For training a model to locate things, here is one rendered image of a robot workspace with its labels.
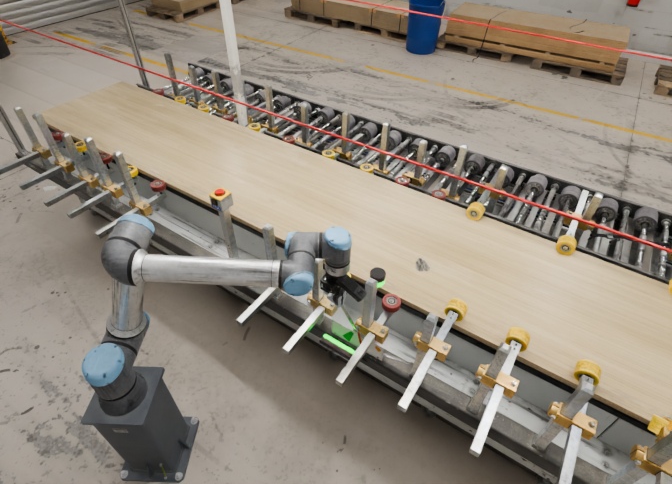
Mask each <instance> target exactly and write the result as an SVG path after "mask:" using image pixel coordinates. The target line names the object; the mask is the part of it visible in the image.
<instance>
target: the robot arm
mask: <svg viewBox="0 0 672 484"><path fill-rule="evenodd" d="M154 230H155V228H154V225H153V224H152V222H151V221H149V220H148V219H147V218H145V217H143V216H141V215H137V214H126V215H123V216H122V217H121V218H120V219H119V220H118V221H117V223H116V225H115V227H114V229H113V230H112V232H111V234H110V235H109V237H108V239H107V240H106V242H105V243H104V245H103V247H102V250H101V261H102V265H103V267H104V268H105V270H106V271H107V273H108V274H109V275H110V276H111V277H112V312H111V313H110V314H109V316H108V317H107V320H106V332H105V335H104V337H103V339H102V341H101V343H100V345H99V346H96V347H94V348H93V349H91V350H90V351H89V352H88V353H87V354H86V356H85V357H84V359H83V362H82V366H81V369H82V373H83V375H84V378H85V380H86V381H87V382H88V383H89V384H90V385H91V387H92V388H93V389H94V391H95V392H96V393H97V394H98V403H99V406H100V408H101V409H102V410H103V411H104V412H105V413H106V414H108V415H111V416H120V415H124V414H127V413H129V412H131V411H133V410H134V409H135V408H137V407H138V406H139V405H140V404H141V403H142V401H143V400H144V398H145V396H146V394H147V390H148V384H147V381H146V379H145V377H144V376H143V375H142V374H141V373H139V372H137V371H134V370H133V365H134V362H135V360H136V357H137V355H138V352H139V350H140V347H141V345H142V342H143V340H144V337H145V335H146V332H147V330H148V328H149V324H150V318H149V316H148V314H147V313H146V312H145V311H142V310H143V300H144V289H145V282H166V283H188V284H209V285H231V286H252V287H274V288H280V289H284V291H285V292H286V293H287V294H289V295H293V296H302V295H305V294H307V293H309V292H310V291H311V289H312V287H313V282H314V266H315V259H325V265H324V266H323V269H324V270H326V274H325V275H324V276H323V278H322V279H321V280H320V289H321V290H323V291H325V292H327V293H332V294H331V296H329V295H327V299H328V300H330V301H331V302H332V303H334V304H335V306H336V307H338V308H340V307H341V306H340V305H343V303H344V300H345V298H346V295H347V293H348V294H349V295H351V296H352V297H353V298H354V299H355V300H356V301H357V302H360V301H362V300H363V299H364V297H365V296H366V294H367V292H366V291H365V290H364V289H363V288H362V287H361V286H360V285H359V284H358V283H356V282H355V281H354V280H353V279H352V278H351V277H350V276H349V275H347V273H348V272H349V270H350V261H351V259H350V258H351V246H352V241H351V234H350V233H349V231H348V230H346V229H345V228H343V227H339V226H333V227H330V228H328V229H327V230H326V231H325V232H299V231H296V232H289V233H288V234H287V236H286V240H285V249H284V251H285V257H286V258H287V260H261V259H240V258H220V257H200V256H180V255H159V254H149V247H150V240H151V238H152V236H153V235H154ZM325 276H326V277H325ZM322 284H323V287H322Z"/></svg>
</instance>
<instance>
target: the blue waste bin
mask: <svg viewBox="0 0 672 484"><path fill-rule="evenodd" d="M444 7H445V10H446V1H444V0H409V10H410V11H416V12H421V13H427V14H432V15H437V16H443V15H444V12H445V10H444ZM441 21H442V18H438V17H433V16H427V15H422V14H417V13H411V12H409V13H408V27H407V41H406V50H407V51H408V52H410V53H412V54H417V55H428V54H432V53H434V52H435V48H436V43H437V39H438V34H439V30H440V25H441Z"/></svg>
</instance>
